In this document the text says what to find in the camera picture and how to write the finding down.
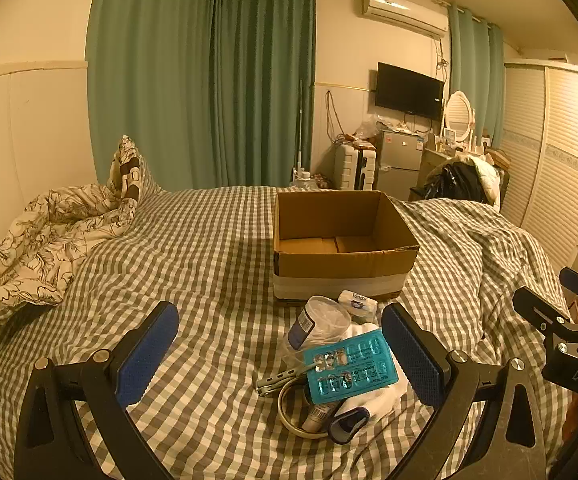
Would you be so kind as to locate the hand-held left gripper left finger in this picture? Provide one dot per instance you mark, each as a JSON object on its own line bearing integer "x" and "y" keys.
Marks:
{"x": 144, "y": 355}

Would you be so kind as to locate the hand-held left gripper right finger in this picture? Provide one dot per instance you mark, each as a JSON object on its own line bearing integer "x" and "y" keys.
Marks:
{"x": 411, "y": 355}

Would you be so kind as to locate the teal blister pack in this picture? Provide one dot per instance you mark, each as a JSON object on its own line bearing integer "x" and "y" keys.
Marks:
{"x": 354, "y": 370}

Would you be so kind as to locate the white sock with blue cuff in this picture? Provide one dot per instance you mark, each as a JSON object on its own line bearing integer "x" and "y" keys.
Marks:
{"x": 369, "y": 405}

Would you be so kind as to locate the white tissue packet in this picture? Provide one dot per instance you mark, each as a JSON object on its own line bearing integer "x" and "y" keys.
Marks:
{"x": 356, "y": 302}

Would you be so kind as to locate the clear plastic jar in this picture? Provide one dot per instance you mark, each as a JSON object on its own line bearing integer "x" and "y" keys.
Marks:
{"x": 319, "y": 317}

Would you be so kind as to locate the brown cardboard box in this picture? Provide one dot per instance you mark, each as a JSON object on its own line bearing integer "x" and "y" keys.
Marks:
{"x": 344, "y": 265}

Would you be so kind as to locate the small white tube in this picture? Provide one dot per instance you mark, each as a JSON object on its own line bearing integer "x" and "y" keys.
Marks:
{"x": 316, "y": 417}

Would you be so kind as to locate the metal folding tool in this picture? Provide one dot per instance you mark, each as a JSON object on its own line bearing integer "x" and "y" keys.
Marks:
{"x": 274, "y": 382}

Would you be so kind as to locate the beige tape roll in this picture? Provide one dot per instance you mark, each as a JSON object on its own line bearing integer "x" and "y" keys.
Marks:
{"x": 283, "y": 407}

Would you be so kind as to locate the grey checked bedsheet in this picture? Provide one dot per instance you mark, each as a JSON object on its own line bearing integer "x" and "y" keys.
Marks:
{"x": 209, "y": 270}

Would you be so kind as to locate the white louvred wardrobe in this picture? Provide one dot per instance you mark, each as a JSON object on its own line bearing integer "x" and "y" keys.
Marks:
{"x": 554, "y": 150}

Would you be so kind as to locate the white padded coat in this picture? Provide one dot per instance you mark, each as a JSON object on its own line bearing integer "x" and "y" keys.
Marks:
{"x": 489, "y": 175}

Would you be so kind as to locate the black jacket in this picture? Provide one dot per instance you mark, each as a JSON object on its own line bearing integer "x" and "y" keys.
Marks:
{"x": 456, "y": 182}

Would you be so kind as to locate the floral duvet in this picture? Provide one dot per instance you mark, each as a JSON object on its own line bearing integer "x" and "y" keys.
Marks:
{"x": 44, "y": 230}

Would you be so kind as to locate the white dressing table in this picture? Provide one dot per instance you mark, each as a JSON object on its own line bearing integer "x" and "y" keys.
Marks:
{"x": 431, "y": 157}

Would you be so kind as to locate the patterned pillow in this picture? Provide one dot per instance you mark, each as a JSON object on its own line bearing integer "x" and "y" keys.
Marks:
{"x": 134, "y": 170}

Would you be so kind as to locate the small silver fridge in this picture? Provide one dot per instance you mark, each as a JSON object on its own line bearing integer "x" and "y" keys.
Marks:
{"x": 399, "y": 160}

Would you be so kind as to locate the white ribbed suitcase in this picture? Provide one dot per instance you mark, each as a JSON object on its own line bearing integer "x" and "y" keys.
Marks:
{"x": 351, "y": 167}

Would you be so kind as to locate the large clear water bottle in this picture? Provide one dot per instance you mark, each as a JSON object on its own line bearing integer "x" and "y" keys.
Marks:
{"x": 302, "y": 181}

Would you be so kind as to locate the white oval mirror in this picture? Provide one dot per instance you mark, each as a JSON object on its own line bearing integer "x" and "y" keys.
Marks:
{"x": 459, "y": 115}

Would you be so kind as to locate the clear plastic bag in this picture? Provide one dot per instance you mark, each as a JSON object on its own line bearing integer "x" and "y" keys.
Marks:
{"x": 368, "y": 127}

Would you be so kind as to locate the narrow green curtain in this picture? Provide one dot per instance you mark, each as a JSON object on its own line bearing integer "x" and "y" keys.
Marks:
{"x": 471, "y": 70}

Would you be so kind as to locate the white mop pole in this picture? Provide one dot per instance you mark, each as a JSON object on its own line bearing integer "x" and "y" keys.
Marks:
{"x": 299, "y": 125}

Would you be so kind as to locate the white air conditioner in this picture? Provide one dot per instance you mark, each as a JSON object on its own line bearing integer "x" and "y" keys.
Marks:
{"x": 401, "y": 12}

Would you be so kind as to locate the black wall television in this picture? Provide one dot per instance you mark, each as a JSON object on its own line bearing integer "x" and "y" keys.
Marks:
{"x": 408, "y": 87}

